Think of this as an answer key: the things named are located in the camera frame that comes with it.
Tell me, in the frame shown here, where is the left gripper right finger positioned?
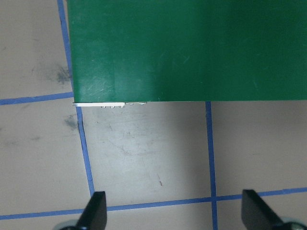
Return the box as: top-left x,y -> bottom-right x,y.
241,189 -> 284,230

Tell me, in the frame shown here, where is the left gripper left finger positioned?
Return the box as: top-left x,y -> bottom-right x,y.
75,191 -> 107,230

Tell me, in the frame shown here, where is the green conveyor belt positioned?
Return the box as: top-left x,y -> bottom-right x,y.
67,0 -> 307,107

